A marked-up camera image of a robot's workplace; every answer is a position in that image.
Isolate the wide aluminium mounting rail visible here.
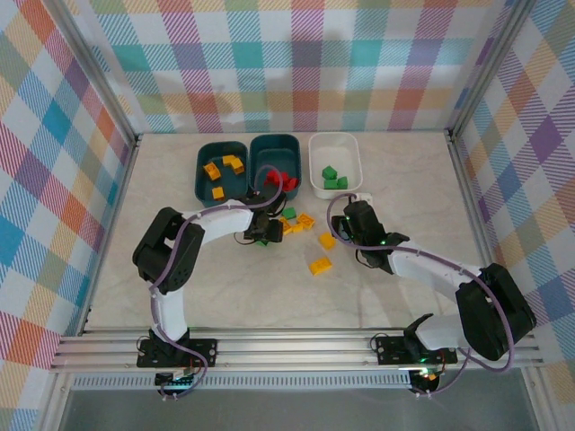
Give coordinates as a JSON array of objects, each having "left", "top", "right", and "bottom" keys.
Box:
[{"left": 49, "top": 330, "right": 545, "bottom": 374}]

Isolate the teal plastic container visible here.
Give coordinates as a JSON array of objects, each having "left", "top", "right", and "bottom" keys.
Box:
[
  {"left": 248, "top": 133, "right": 301, "bottom": 202},
  {"left": 192, "top": 140, "right": 251, "bottom": 208}
]

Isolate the aluminium side rail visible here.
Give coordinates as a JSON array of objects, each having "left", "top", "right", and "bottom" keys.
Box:
[
  {"left": 78, "top": 134, "right": 143, "bottom": 336},
  {"left": 445, "top": 128, "right": 518, "bottom": 329}
]

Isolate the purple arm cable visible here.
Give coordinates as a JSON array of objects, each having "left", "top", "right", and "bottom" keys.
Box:
[
  {"left": 150, "top": 169, "right": 285, "bottom": 400},
  {"left": 326, "top": 192, "right": 516, "bottom": 399}
]

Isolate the aluminium frame post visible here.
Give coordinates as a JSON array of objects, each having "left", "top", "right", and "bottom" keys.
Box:
[
  {"left": 447, "top": 0, "right": 538, "bottom": 138},
  {"left": 42, "top": 0, "right": 140, "bottom": 147}
]

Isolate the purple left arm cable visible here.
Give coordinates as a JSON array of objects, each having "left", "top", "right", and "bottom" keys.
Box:
[{"left": 150, "top": 169, "right": 285, "bottom": 400}]

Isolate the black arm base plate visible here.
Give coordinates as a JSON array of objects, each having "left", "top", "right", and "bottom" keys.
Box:
[
  {"left": 137, "top": 339, "right": 219, "bottom": 369},
  {"left": 375, "top": 334, "right": 458, "bottom": 365}
]

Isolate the long yellow lego brick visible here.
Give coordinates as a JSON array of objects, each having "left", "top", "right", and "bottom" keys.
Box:
[{"left": 308, "top": 257, "right": 334, "bottom": 277}]

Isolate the white plastic container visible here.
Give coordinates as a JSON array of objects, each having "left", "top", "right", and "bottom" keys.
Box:
[{"left": 307, "top": 132, "right": 363, "bottom": 201}]

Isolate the perforated metal cable tray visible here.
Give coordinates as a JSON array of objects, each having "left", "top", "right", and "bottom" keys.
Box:
[{"left": 71, "top": 375, "right": 412, "bottom": 391}]

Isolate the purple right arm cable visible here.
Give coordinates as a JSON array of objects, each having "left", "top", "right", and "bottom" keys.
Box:
[{"left": 326, "top": 192, "right": 516, "bottom": 399}]

